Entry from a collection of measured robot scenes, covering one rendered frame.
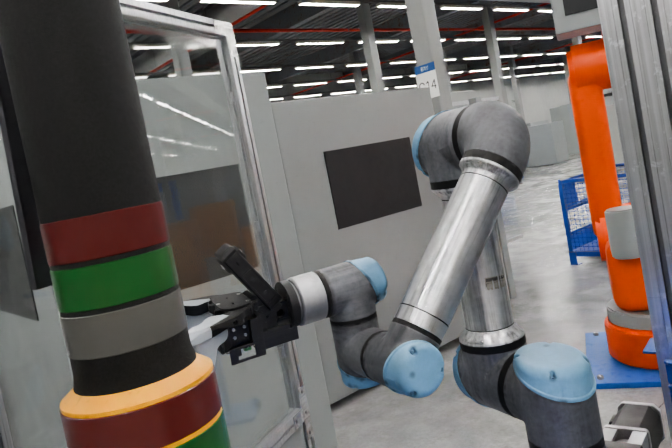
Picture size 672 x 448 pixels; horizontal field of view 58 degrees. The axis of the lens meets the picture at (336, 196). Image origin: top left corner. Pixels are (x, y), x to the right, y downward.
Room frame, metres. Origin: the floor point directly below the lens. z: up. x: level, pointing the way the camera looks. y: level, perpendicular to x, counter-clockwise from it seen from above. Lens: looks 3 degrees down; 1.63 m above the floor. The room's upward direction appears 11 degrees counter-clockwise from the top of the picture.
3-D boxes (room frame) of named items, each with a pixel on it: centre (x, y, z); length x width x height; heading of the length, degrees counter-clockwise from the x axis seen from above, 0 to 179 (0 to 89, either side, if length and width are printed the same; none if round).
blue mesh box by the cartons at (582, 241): (6.88, -3.20, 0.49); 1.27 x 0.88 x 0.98; 130
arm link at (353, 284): (0.96, 0.01, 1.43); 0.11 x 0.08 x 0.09; 116
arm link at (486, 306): (1.07, -0.23, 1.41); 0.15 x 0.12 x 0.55; 26
